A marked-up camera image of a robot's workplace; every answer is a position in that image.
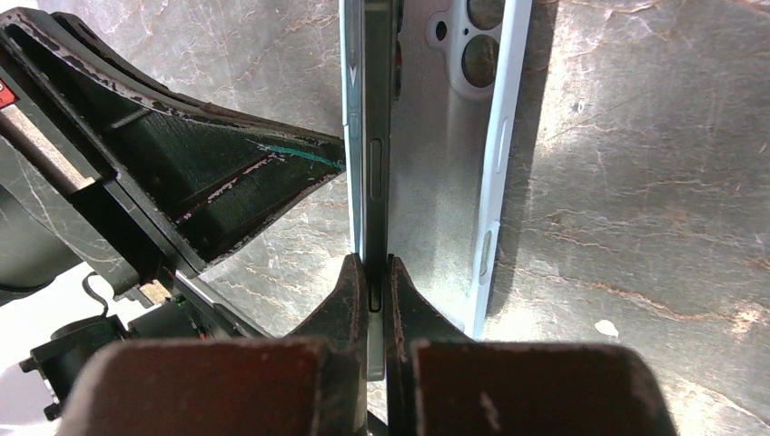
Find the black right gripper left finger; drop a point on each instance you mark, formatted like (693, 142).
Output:
(310, 382)

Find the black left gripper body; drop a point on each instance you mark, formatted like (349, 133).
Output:
(57, 166)

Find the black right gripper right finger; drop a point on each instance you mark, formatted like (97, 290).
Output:
(440, 382)

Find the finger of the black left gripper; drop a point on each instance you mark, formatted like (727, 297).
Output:
(219, 177)

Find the black smartphone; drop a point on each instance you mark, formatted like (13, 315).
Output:
(380, 27)

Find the light blue phone case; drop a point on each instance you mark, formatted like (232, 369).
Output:
(457, 75)

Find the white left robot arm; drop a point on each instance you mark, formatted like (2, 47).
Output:
(274, 59)

